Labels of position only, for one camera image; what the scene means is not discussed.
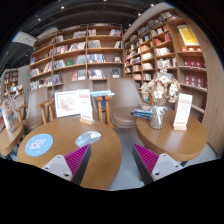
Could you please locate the yellow framed poster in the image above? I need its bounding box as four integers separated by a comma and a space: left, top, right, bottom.
178, 25, 199, 46

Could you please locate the wooden bookshelf right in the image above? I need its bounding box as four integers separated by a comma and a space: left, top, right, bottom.
124, 4, 207, 122

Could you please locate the round wooden table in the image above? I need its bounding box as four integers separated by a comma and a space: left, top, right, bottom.
17, 118, 122, 189
136, 110, 208, 161
0, 122, 24, 156

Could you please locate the round wooden table right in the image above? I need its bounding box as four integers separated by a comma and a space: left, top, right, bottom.
136, 110, 208, 161

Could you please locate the white framed picture board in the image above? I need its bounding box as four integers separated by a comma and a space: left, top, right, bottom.
55, 91, 80, 117

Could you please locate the dried flower bouquet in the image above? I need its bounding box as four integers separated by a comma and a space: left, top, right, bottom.
1, 96, 19, 133
141, 69, 180, 103

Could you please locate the dried flower bouquet right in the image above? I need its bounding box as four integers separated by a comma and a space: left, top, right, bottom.
141, 69, 180, 103

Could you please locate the white sign card centre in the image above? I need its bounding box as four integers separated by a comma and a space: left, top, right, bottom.
78, 89, 95, 125

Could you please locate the grey computer mouse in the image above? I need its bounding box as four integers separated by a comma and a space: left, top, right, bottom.
75, 131, 102, 147

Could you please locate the glass vase with wrap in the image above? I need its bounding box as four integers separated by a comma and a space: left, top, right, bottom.
150, 102, 165, 129

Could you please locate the wooden bookshelf centre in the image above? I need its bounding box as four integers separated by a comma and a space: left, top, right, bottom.
30, 23, 124, 93

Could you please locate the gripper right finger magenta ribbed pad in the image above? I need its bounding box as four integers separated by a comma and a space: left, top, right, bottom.
132, 144, 182, 185

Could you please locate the round blue mouse pad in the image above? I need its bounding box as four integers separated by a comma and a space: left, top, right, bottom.
25, 133, 54, 157

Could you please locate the white sign card right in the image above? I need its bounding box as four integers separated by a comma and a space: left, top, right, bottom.
173, 93, 193, 130

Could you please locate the beige armchair left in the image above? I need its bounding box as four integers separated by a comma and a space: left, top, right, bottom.
20, 87, 48, 133

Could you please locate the dried flower bouquet left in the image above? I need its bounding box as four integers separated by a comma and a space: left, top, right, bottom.
1, 96, 19, 133

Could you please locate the beige armchair right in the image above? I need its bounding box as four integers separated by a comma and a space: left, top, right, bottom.
107, 78, 143, 128

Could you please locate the round wooden table left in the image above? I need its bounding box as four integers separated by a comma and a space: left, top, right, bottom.
0, 122, 24, 156

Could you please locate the stack of books on chair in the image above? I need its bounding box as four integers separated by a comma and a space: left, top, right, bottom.
131, 106, 152, 119

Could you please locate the round wooden table centre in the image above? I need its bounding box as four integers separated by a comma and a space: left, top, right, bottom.
17, 118, 122, 189

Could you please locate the wooden bookshelf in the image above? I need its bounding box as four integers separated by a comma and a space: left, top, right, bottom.
124, 4, 207, 122
30, 23, 124, 93

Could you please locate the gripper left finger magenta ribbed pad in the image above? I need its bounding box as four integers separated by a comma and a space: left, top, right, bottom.
42, 144, 91, 185

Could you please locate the white sign card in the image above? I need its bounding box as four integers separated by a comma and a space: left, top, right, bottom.
78, 89, 95, 125
173, 93, 193, 130

